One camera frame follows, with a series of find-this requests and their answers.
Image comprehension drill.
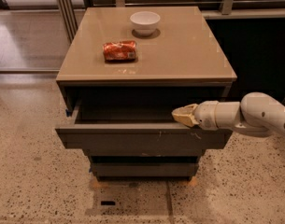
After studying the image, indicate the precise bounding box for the white ceramic bowl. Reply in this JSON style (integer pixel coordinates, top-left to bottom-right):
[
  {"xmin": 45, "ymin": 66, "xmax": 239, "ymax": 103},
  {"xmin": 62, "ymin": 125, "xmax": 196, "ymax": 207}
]
[{"xmin": 130, "ymin": 11, "xmax": 161, "ymax": 36}]

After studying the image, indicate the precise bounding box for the crushed orange soda can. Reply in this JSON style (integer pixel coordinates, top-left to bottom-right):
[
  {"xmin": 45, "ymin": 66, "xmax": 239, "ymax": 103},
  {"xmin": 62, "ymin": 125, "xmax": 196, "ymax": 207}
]
[{"xmin": 103, "ymin": 40, "xmax": 136, "ymax": 61}]

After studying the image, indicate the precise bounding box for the grey top drawer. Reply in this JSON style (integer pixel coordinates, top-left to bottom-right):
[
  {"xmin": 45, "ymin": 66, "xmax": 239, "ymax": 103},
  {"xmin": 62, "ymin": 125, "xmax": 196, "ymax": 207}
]
[{"xmin": 56, "ymin": 98, "xmax": 232, "ymax": 150}]

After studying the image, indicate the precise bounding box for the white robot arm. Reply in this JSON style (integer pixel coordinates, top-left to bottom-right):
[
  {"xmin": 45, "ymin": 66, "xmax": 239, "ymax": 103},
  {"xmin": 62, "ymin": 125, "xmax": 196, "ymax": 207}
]
[{"xmin": 172, "ymin": 92, "xmax": 285, "ymax": 137}]

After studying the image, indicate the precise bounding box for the black floor outlet plate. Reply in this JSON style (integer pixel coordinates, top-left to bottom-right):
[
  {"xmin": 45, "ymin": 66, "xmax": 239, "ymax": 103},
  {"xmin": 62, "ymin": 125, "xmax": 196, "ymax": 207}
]
[{"xmin": 101, "ymin": 201, "xmax": 116, "ymax": 206}]

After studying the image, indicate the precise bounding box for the grey drawer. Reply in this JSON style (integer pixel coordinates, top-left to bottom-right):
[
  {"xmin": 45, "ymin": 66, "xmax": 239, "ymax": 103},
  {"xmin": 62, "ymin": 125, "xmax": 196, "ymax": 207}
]
[
  {"xmin": 56, "ymin": 98, "xmax": 232, "ymax": 150},
  {"xmin": 92, "ymin": 163, "xmax": 198, "ymax": 177},
  {"xmin": 83, "ymin": 149, "xmax": 204, "ymax": 157}
]

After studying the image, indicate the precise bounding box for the grey drawer cabinet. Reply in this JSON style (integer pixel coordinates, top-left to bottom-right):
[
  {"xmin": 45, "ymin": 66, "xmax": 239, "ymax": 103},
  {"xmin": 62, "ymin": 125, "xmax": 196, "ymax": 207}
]
[{"xmin": 56, "ymin": 7, "xmax": 236, "ymax": 169}]

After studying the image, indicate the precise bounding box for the grey middle drawer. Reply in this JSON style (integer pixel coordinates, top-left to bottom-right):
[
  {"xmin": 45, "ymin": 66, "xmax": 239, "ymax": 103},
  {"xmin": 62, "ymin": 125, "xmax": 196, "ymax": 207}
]
[{"xmin": 83, "ymin": 149, "xmax": 204, "ymax": 157}]

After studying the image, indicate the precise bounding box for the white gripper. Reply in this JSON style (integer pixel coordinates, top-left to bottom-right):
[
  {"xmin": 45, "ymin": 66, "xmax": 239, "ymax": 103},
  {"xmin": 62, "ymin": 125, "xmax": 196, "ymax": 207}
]
[{"xmin": 172, "ymin": 101, "xmax": 219, "ymax": 131}]

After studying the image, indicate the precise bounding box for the grey bottom drawer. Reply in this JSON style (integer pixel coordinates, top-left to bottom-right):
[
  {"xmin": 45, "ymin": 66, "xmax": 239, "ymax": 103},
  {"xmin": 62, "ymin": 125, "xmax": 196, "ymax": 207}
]
[{"xmin": 92, "ymin": 163, "xmax": 198, "ymax": 177}]

